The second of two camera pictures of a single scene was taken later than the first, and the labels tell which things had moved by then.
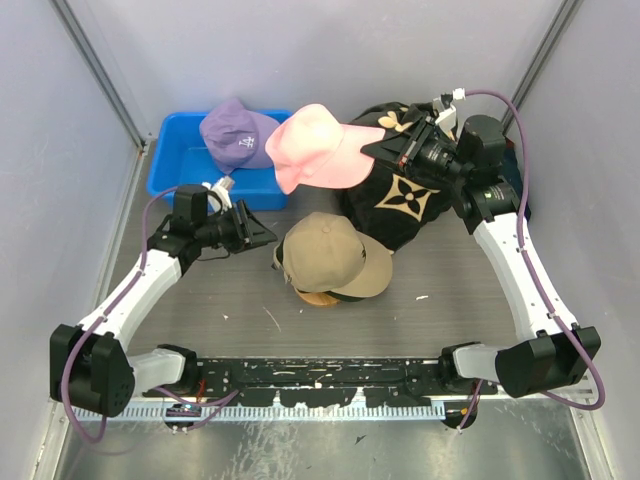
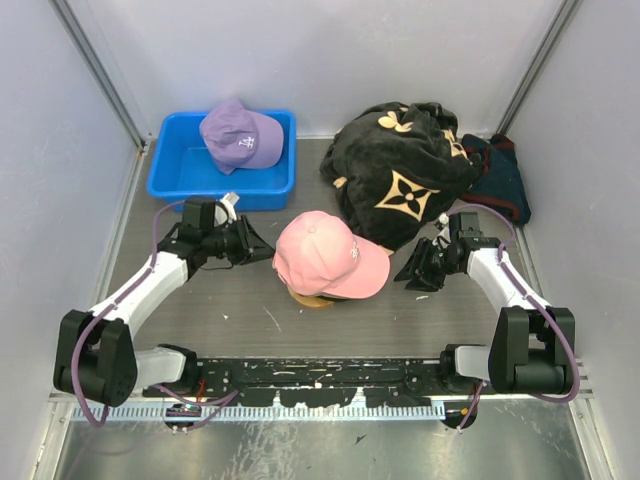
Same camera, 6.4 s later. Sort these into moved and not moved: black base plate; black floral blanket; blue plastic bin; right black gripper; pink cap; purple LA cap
Moved: right black gripper; pink cap
Not moved: black floral blanket; purple LA cap; black base plate; blue plastic bin
